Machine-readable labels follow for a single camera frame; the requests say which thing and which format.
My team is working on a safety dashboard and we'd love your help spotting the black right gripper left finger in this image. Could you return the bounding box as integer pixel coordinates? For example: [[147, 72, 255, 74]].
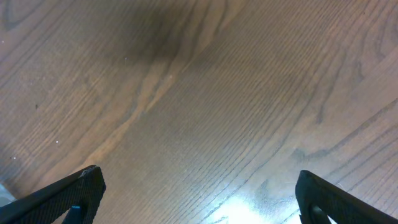
[[1, 165, 106, 224]]

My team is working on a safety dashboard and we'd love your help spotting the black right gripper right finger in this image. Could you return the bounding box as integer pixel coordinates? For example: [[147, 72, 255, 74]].
[[295, 170, 397, 224]]

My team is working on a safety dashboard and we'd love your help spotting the clear plastic container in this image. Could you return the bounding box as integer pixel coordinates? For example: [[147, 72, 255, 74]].
[[0, 184, 16, 207]]

